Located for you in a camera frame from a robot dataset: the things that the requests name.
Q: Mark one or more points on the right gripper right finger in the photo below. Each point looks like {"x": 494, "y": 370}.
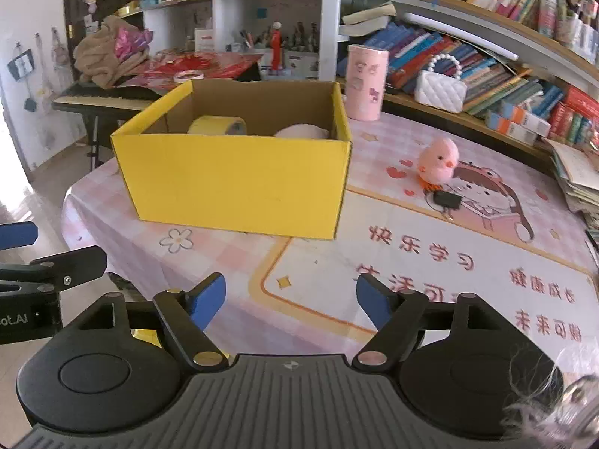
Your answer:
{"x": 397, "y": 318}

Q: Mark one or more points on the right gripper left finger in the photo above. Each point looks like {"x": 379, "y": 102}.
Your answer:
{"x": 184, "y": 316}

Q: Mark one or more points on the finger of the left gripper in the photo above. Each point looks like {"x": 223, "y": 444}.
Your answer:
{"x": 18, "y": 234}

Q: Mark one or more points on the black binder clip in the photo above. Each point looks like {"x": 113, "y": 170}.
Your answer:
{"x": 448, "y": 202}

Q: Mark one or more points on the pink chick toy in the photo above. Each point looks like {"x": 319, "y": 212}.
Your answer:
{"x": 436, "y": 164}

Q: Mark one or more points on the pink cartoon tablecloth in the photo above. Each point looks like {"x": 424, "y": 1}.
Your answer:
{"x": 513, "y": 242}

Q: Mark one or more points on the black electric piano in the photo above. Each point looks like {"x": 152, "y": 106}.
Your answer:
{"x": 123, "y": 102}

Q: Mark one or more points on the yellow cardboard box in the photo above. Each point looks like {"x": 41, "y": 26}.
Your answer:
{"x": 252, "y": 183}

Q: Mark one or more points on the beige crumpled cloth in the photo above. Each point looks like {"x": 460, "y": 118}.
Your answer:
{"x": 96, "y": 59}

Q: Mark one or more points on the yellow tape roll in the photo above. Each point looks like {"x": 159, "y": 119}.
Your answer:
{"x": 217, "y": 126}

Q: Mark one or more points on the pink plush ball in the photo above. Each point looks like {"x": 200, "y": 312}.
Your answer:
{"x": 303, "y": 131}

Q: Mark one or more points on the pink foil wrapper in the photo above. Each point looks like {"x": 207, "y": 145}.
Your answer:
{"x": 130, "y": 42}

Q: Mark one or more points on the white tape roll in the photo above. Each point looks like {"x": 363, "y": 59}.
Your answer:
{"x": 187, "y": 75}

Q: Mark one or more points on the orange white box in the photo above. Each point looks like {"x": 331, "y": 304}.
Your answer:
{"x": 517, "y": 123}

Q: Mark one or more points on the stack of papers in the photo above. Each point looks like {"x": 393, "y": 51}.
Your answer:
{"x": 576, "y": 171}

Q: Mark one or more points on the white quilted handbag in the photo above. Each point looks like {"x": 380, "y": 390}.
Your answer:
{"x": 443, "y": 92}

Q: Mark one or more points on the pink cylinder canister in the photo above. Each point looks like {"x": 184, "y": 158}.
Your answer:
{"x": 365, "y": 82}

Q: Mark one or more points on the white pen holder box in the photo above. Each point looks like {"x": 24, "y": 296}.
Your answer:
{"x": 301, "y": 64}

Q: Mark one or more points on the red figure pen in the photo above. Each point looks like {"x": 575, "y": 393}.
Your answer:
{"x": 276, "y": 47}

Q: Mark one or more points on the white bookshelf unit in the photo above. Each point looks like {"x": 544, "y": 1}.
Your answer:
{"x": 521, "y": 49}

